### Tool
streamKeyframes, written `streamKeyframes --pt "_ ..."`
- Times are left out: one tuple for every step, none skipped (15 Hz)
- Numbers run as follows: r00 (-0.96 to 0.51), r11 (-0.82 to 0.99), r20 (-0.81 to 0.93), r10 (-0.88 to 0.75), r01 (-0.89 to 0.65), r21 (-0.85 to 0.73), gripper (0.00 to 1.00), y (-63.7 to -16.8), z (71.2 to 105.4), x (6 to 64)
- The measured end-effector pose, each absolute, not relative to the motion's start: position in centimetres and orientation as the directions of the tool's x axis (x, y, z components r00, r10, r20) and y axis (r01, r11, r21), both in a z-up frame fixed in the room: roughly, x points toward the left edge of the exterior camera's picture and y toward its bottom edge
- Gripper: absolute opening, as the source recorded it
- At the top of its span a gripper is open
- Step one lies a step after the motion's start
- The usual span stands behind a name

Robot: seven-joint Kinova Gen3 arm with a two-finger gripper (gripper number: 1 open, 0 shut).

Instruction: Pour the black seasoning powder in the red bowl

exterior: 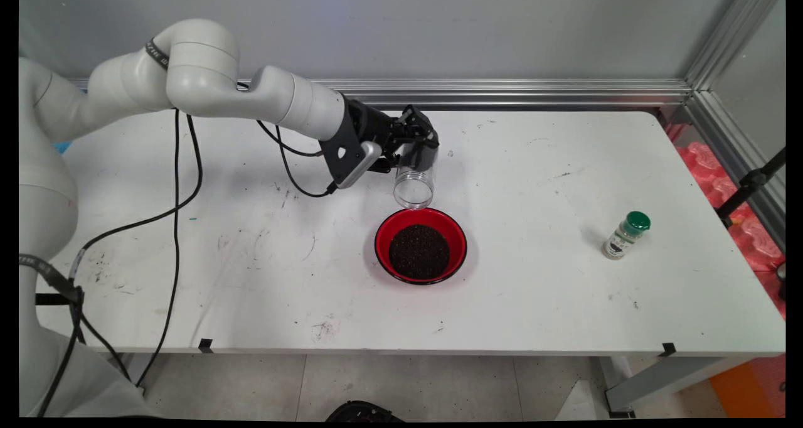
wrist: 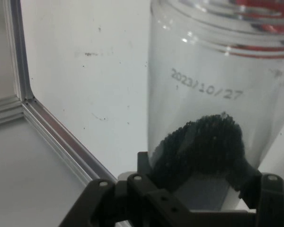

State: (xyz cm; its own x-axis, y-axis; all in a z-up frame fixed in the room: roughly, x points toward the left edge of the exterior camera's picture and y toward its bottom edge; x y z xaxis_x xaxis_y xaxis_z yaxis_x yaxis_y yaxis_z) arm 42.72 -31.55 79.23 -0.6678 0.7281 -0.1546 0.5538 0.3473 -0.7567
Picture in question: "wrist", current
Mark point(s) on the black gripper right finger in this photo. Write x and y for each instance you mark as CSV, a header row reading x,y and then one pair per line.
x,y
272,201

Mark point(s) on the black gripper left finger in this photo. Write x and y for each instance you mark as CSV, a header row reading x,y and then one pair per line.
x,y
132,203

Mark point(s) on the clear plastic jar black seeds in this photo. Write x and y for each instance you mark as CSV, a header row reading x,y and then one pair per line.
x,y
203,94

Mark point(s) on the long aluminium frame rail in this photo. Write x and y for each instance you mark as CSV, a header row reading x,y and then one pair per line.
x,y
61,142

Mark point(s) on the short aluminium frame rail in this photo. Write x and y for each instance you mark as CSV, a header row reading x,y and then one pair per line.
x,y
20,47

